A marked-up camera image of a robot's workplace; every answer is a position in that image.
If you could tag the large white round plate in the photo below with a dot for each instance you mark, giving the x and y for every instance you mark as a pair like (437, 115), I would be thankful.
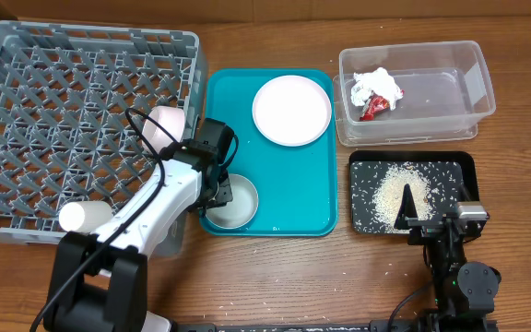
(291, 110)

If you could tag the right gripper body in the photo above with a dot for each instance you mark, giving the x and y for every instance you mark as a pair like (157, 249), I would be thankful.
(427, 229)

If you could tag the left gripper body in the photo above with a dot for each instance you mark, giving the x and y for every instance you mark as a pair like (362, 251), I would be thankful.
(222, 195)

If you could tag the pale pink bowl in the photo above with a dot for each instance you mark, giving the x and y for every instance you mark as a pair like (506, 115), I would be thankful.
(171, 125)

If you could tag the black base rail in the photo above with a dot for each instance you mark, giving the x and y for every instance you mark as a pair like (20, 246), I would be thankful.
(373, 326)

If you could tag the cream white plastic cup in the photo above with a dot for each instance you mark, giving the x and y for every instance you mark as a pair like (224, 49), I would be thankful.
(84, 216)

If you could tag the red snack wrapper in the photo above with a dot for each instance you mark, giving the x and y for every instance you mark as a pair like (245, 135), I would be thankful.
(375, 104)

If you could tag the white tissue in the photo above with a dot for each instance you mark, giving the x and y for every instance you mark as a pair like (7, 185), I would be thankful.
(378, 83)

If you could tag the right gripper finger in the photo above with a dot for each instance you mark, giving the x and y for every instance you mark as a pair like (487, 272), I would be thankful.
(464, 195)
(407, 212)

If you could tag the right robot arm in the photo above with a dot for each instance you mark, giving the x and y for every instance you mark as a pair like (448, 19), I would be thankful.
(464, 291)

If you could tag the teal plastic serving tray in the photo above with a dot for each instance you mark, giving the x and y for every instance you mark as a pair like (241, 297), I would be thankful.
(297, 187)

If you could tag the grey plastic dishwasher rack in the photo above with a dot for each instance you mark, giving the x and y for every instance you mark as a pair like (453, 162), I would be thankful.
(71, 100)

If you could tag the clear plastic waste bin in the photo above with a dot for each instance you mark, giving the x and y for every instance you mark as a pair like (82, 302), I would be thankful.
(447, 91)

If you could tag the grey metal bowl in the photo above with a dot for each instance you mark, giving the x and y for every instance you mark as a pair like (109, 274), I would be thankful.
(240, 210)

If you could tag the black food waste tray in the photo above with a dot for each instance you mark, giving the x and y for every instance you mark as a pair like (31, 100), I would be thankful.
(463, 159)

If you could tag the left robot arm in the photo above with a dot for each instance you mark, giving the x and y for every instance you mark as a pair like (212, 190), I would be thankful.
(100, 280)

